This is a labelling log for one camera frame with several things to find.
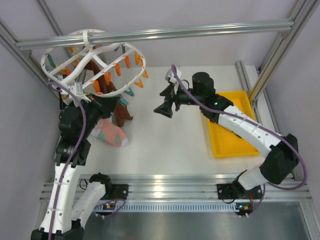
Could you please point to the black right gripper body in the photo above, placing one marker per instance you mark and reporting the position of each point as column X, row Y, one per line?
column 181, row 98

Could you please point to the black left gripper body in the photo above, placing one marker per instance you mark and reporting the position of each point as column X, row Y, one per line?
column 103, row 110

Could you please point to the pink patterned sock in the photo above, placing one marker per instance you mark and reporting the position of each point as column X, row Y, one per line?
column 110, row 134

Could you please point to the white round clip hanger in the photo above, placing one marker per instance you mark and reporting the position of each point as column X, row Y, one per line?
column 66, row 73

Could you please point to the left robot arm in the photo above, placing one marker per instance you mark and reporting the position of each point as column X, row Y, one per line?
column 65, row 218

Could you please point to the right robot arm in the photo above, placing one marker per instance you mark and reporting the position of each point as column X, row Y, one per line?
column 279, row 152

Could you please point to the brown sock on hanger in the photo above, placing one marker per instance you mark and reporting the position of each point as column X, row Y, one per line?
column 101, row 86

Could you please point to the yellow plastic bin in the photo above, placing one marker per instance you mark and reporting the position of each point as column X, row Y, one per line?
column 225, row 143

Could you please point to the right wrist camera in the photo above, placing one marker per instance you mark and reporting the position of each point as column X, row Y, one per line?
column 170, row 77

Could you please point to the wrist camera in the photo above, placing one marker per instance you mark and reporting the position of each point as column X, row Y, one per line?
column 77, row 90
column 170, row 77

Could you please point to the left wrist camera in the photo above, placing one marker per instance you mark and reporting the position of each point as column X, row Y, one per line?
column 77, row 90

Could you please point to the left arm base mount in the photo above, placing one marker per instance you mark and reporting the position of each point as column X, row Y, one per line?
column 119, row 191

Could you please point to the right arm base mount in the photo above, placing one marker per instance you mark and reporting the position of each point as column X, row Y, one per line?
column 229, row 192

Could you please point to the aluminium top rail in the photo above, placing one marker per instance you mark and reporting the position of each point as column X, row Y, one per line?
column 265, row 26

